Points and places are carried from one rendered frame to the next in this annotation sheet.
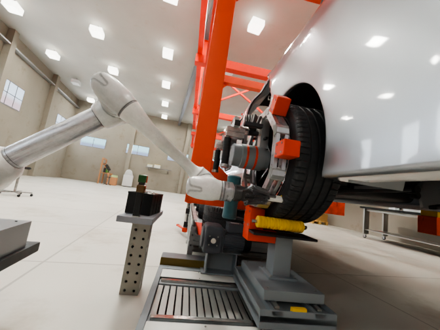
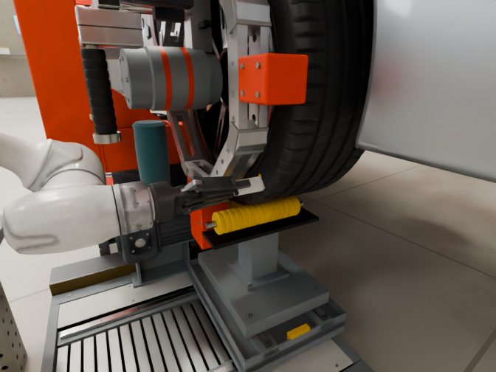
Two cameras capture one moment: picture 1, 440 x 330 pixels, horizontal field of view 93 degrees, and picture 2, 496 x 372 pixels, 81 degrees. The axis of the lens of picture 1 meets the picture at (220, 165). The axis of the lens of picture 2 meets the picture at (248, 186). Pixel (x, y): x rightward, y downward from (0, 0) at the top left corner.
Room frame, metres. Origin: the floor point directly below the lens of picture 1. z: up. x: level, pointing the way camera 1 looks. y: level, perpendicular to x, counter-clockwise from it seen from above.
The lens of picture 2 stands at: (0.44, -0.07, 0.85)
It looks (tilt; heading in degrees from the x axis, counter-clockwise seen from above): 20 degrees down; 340
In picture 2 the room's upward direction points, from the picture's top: straight up
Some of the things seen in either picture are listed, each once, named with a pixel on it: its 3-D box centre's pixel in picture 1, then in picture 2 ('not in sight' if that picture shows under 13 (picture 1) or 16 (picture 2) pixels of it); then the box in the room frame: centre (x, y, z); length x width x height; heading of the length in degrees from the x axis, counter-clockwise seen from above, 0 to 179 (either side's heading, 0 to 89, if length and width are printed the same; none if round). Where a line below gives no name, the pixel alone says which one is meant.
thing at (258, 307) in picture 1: (275, 292); (257, 291); (1.21, -0.40, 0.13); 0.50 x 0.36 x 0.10; 8
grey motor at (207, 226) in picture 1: (230, 249); (174, 236); (1.49, -0.15, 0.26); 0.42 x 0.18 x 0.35; 98
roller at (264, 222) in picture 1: (279, 224); (257, 213); (1.08, -0.34, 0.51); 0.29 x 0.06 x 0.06; 98
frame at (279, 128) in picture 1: (260, 159); (200, 79); (1.19, -0.23, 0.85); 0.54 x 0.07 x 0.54; 8
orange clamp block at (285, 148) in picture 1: (287, 149); (270, 80); (0.88, -0.28, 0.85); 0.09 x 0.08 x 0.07; 8
